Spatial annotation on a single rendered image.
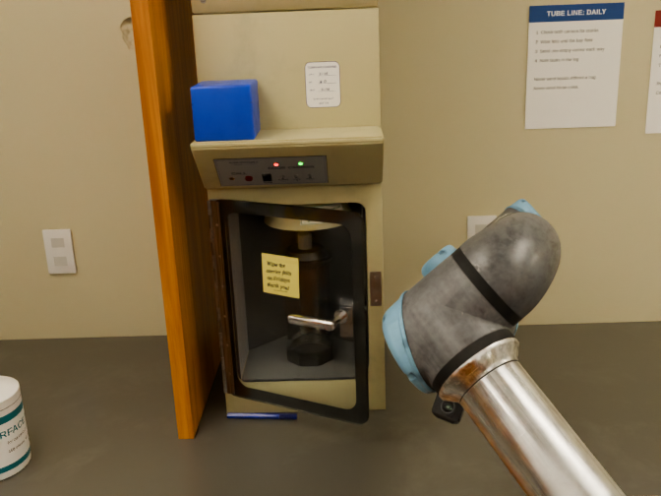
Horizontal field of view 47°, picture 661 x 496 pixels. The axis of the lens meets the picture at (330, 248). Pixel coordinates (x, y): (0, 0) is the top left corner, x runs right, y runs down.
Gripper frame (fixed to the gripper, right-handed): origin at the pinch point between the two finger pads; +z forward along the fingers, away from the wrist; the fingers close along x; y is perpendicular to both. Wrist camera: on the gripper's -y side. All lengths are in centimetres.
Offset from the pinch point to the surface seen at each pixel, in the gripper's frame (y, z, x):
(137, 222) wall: -13, -52, -92
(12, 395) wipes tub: -31, 5, -70
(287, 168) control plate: 18.6, -19.2, -40.0
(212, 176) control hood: 14, -15, -52
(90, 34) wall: 28, -43, -107
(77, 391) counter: -44, -24, -79
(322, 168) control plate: 20.1, -21.8, -34.9
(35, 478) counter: -44, 4, -62
